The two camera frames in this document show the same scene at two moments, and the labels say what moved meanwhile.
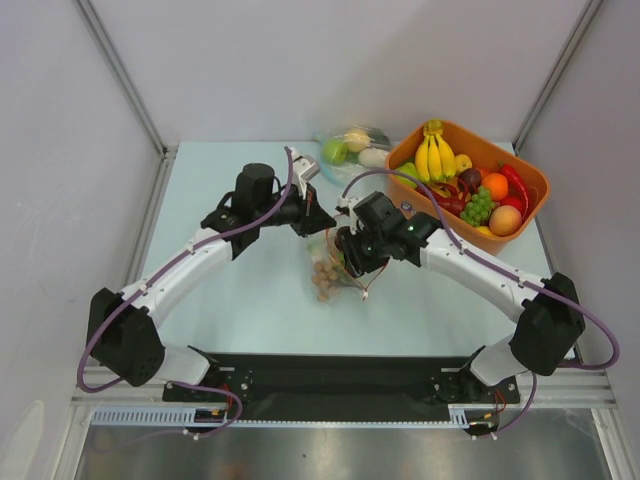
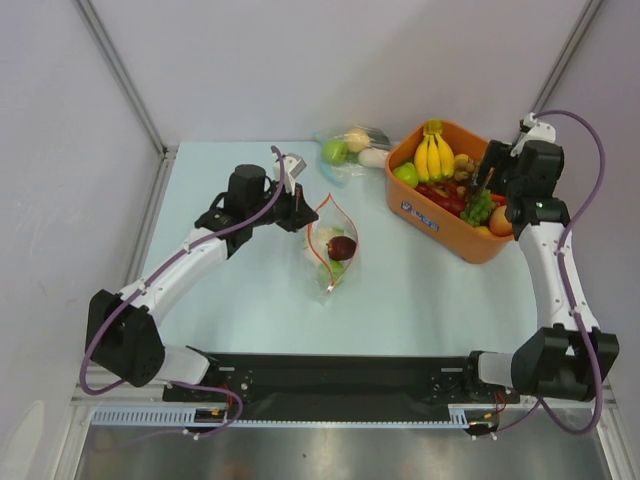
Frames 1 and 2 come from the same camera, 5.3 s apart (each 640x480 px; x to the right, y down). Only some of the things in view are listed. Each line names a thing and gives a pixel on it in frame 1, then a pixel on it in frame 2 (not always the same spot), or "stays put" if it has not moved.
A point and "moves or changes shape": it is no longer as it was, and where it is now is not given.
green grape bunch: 479,208 stays put
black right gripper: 351,248 → 495,163
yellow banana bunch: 434,160 stays put
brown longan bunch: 325,278 → 463,165
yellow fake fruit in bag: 356,140 stays put
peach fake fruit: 505,220 stays put
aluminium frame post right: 553,77 stays put
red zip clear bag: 329,274 moves or changes shape
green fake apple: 335,152 stays put
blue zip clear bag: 352,152 stays put
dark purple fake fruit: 470,179 moves or changes shape
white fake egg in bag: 372,157 stays put
